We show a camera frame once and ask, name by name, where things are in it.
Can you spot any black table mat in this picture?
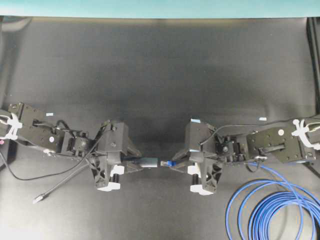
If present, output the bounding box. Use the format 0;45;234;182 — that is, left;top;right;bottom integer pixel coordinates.
0;17;317;240

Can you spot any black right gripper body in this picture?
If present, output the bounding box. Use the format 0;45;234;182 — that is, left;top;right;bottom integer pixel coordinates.
185;119;216;163

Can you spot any white cable tie left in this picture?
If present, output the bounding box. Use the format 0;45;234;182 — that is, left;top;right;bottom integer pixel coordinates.
0;113;23;141

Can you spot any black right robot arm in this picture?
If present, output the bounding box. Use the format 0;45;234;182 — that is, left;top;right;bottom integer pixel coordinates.
167;117;320;180

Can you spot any white cable tie right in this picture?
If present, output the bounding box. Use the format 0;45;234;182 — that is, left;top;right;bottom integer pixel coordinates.
291;119;320;151

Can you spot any black hub cable with plug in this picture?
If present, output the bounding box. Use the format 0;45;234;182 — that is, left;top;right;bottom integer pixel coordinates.
32;156;141;205

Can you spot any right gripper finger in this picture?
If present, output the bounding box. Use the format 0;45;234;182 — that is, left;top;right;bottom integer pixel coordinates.
172;149;190;162
169;165;188;174

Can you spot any thin black cable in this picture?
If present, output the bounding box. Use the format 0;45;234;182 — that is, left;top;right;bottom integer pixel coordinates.
0;149;88;181
199;118;301;146

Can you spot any thin black cable left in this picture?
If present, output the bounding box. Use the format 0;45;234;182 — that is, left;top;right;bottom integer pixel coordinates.
0;149;88;181

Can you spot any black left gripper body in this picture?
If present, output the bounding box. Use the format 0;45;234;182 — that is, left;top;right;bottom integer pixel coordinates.
95;121;129;166

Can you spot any white cable tie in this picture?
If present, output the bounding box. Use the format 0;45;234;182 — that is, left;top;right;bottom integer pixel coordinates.
291;119;320;151
0;113;23;141

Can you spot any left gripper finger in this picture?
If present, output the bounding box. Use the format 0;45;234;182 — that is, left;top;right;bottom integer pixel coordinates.
127;138;142;158
122;161;144;174

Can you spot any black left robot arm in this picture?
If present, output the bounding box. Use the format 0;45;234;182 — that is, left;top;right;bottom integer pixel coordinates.
0;102;143;178

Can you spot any grey network hub adapter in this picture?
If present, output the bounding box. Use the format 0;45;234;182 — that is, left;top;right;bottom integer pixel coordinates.
138;157;159;168

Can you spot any thin black cable right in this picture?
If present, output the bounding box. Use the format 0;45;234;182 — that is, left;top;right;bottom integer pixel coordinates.
199;118;301;146

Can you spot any blue LAN cable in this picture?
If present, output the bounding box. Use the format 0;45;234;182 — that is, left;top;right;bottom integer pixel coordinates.
159;159;320;240

